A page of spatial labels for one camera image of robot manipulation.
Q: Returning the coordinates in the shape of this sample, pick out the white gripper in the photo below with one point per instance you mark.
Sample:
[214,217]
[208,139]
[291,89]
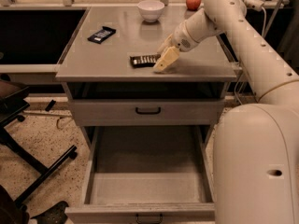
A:
[181,39]

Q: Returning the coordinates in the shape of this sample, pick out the dark chocolate rxbar wrapper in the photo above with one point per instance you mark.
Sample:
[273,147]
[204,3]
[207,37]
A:
[144,60]

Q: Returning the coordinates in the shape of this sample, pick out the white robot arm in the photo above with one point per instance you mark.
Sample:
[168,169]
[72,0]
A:
[256,146]

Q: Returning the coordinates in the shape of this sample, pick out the grey drawer cabinet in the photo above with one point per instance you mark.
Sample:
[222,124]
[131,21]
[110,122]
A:
[103,71]

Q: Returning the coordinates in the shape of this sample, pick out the closed grey upper drawer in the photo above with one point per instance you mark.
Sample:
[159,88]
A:
[138,112]

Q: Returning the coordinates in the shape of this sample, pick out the open grey middle drawer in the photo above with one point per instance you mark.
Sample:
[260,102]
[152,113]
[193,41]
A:
[145,175]

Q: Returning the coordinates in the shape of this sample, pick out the white ceramic bowl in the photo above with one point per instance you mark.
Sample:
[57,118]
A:
[150,10]

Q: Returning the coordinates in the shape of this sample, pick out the red apple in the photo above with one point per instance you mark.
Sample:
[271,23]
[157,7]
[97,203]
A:
[193,4]

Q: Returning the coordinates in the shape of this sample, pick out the white power strip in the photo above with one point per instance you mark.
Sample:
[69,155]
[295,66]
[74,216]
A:
[254,4]

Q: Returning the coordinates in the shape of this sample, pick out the black shoe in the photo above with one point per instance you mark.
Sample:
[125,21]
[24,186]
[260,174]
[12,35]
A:
[54,215]

